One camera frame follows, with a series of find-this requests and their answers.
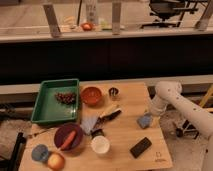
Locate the yellow stand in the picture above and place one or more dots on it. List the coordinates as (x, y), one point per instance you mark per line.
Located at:
(207, 96)

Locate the green plastic tray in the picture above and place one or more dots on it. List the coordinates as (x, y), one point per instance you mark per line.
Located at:
(47, 110)

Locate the black office chair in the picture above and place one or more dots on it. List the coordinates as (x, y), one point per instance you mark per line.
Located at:
(165, 9)

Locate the purple plate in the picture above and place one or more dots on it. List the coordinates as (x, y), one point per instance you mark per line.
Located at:
(63, 132)

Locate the small metal cup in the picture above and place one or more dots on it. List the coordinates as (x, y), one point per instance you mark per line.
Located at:
(113, 92)

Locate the white cup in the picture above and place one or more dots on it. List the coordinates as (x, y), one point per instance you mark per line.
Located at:
(100, 145)

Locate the orange carrot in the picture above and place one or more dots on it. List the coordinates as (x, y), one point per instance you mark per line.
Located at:
(68, 140)

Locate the blue sponge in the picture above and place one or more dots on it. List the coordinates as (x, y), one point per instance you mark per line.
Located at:
(144, 121)

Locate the orange bowl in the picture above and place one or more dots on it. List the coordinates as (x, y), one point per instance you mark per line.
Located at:
(91, 96)

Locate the orange apple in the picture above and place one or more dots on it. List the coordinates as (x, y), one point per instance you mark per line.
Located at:
(56, 161)

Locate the red round object on shelf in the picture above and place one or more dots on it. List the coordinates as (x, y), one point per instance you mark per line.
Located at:
(87, 26)

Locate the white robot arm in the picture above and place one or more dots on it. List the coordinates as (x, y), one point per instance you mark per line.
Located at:
(169, 92)

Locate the blue round lid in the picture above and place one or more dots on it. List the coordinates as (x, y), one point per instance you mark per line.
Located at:
(40, 153)

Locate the wooden table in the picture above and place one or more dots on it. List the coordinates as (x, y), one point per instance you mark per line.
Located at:
(123, 133)

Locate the bunch of dark grapes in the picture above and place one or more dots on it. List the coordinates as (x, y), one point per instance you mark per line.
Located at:
(66, 98)

